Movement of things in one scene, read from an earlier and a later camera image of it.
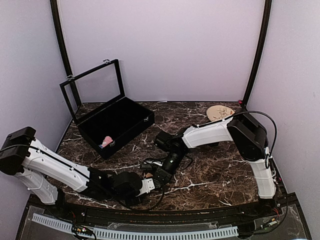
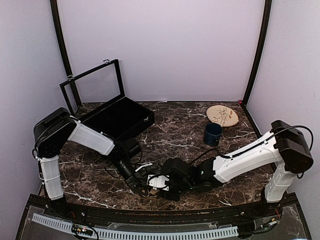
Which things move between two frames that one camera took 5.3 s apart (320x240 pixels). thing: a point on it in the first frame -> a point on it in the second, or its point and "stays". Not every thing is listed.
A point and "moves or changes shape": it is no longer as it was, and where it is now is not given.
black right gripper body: (175, 163) -> (185, 186)
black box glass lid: (95, 88) stays
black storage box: (123, 120) stays
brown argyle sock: (147, 175) moves or changes shape
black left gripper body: (118, 197) -> (124, 173)
